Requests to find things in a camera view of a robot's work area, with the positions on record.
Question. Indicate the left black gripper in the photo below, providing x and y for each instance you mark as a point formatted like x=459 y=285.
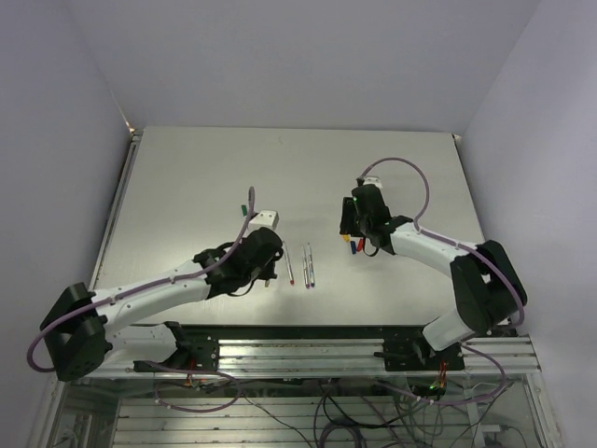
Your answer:
x=269 y=272

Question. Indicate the blue tipped pen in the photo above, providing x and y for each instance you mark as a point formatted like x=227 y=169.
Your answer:
x=312 y=278

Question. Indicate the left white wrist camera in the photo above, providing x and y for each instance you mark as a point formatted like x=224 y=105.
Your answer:
x=268 y=219

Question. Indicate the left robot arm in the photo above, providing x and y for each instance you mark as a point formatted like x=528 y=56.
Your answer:
x=77 y=327

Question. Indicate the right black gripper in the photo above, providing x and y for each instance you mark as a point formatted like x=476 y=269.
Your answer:
x=346 y=225

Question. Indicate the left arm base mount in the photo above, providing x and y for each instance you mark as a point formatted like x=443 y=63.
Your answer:
x=181 y=349

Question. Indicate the aluminium frame rail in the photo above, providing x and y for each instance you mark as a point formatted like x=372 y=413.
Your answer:
x=319 y=358

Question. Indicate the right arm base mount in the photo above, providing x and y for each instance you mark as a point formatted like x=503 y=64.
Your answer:
x=405 y=349

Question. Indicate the red tipped pen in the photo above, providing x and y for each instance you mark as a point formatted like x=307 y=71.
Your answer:
x=288 y=265

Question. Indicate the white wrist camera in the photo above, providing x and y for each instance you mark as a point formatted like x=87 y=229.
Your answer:
x=268 y=219
x=369 y=180

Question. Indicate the purple tipped pen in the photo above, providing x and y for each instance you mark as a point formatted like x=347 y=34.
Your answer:
x=305 y=268

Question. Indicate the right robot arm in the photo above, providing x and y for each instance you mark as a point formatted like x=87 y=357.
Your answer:
x=486 y=287

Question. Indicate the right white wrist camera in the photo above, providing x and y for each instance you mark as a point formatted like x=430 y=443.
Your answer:
x=369 y=180

